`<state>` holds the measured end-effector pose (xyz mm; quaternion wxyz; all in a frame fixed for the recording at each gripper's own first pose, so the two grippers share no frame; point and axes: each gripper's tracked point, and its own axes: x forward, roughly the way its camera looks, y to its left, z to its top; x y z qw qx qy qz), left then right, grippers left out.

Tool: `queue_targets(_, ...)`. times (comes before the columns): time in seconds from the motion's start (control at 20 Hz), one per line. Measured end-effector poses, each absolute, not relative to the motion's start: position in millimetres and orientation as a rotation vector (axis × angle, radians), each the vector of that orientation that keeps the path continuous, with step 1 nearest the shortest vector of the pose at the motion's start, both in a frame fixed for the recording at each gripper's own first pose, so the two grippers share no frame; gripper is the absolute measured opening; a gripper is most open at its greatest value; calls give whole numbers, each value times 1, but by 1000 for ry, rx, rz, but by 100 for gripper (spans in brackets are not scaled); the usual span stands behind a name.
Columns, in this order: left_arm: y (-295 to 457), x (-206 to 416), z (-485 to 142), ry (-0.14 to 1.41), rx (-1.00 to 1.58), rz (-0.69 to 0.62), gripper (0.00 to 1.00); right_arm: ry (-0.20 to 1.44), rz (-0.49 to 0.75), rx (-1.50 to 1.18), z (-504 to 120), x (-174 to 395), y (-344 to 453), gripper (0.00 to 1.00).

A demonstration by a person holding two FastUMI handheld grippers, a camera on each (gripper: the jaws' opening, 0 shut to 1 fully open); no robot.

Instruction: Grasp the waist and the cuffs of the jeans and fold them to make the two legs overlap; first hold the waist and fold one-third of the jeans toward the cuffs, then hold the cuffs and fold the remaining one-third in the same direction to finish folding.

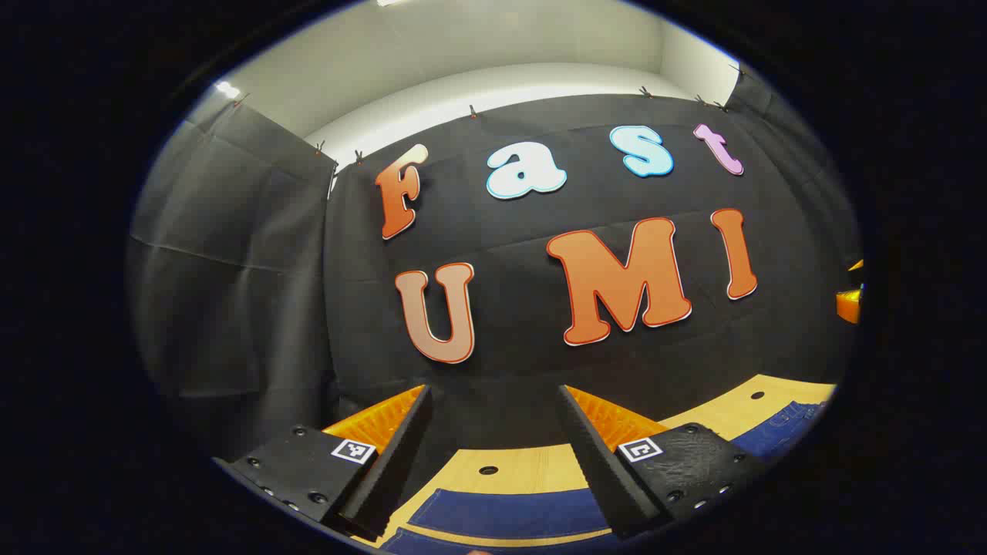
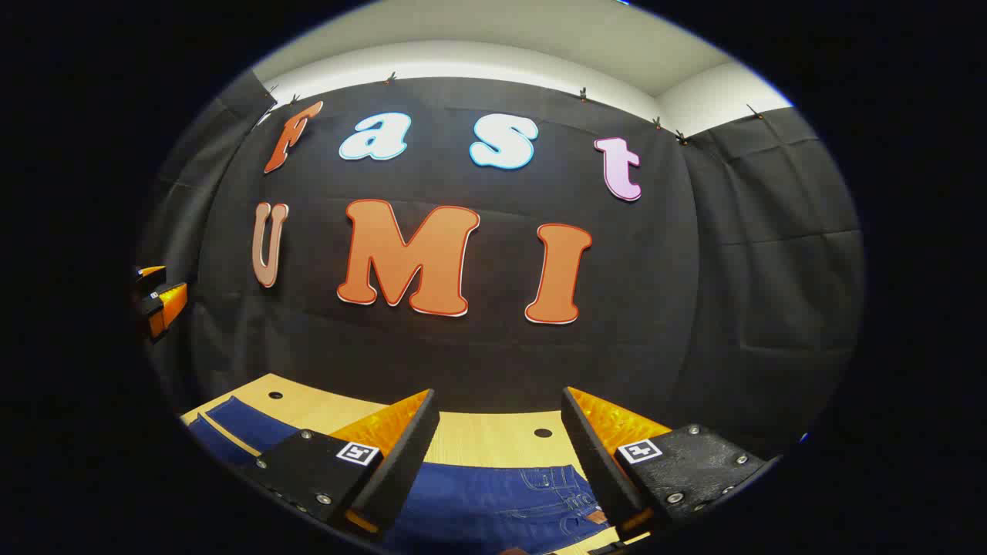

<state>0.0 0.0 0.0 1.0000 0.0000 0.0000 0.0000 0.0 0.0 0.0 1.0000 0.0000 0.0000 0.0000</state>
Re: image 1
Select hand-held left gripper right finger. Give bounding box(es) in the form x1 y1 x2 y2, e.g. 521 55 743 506
555 384 768 539

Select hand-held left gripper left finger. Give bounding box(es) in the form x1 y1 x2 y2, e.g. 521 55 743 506
216 384 434 540

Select blue jeans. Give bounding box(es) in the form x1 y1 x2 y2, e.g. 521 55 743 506
378 399 834 554

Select black backdrop cloth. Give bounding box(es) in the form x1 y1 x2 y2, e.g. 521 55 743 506
127 73 864 494

